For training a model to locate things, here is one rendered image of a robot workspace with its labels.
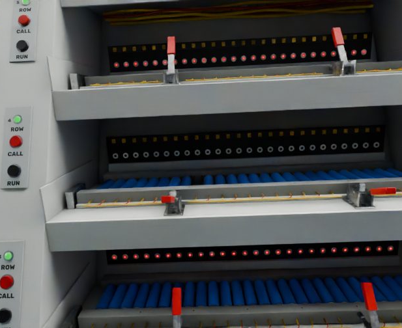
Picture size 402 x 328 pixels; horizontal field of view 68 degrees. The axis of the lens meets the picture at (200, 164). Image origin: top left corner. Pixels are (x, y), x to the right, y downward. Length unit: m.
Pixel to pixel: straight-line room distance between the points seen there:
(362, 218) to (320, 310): 0.15
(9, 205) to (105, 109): 0.19
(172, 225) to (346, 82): 0.33
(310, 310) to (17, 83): 0.56
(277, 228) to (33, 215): 0.34
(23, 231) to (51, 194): 0.06
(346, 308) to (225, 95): 0.37
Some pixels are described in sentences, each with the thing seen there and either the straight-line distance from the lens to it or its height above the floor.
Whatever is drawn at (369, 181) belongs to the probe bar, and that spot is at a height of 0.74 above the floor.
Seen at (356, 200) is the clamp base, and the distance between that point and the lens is 0.47.
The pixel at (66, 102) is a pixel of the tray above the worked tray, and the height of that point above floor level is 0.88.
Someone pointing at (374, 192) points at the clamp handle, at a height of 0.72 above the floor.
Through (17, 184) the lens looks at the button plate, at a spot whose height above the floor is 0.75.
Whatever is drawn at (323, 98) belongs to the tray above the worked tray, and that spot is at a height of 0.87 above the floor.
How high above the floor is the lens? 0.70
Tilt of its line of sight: 9 degrees up
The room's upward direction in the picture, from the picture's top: 2 degrees counter-clockwise
